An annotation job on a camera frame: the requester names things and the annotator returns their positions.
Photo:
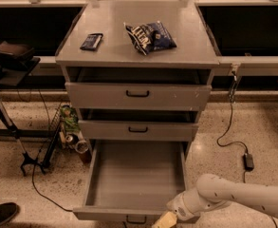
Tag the small dark blue packet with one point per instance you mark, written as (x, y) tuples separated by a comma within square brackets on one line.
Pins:
[(92, 41)]

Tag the green snack bag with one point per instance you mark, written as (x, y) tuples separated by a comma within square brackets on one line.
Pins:
[(69, 118)]

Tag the black tripod stand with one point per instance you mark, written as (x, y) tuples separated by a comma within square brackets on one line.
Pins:
[(50, 135)]

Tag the grey drawer cabinet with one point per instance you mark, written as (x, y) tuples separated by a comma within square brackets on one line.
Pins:
[(193, 47)]

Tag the grey bottom drawer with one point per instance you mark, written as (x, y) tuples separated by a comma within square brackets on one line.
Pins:
[(132, 181)]

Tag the black shoe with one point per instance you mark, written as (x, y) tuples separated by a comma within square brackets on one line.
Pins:
[(7, 212)]

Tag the black power adapter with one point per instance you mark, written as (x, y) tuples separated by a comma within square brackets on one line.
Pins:
[(248, 162)]

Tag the soda can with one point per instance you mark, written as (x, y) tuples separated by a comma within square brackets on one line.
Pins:
[(69, 139)]

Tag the wire basket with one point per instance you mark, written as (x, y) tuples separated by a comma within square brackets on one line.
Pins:
[(58, 132)]

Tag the grey middle drawer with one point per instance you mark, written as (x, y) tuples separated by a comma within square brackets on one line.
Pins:
[(138, 125)]

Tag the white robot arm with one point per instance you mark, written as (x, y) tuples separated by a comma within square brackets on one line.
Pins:
[(212, 192)]

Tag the grey drawer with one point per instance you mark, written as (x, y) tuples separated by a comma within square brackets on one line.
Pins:
[(180, 89), (138, 125), (132, 181)]

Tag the black tray on stand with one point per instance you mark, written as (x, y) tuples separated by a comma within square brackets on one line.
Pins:
[(16, 63)]

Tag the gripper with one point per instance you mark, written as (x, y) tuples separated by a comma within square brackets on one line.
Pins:
[(178, 207)]

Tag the grey top drawer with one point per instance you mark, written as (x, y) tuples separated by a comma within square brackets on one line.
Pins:
[(180, 89)]

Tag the blue chip bag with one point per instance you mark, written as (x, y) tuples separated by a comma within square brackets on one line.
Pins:
[(150, 37)]

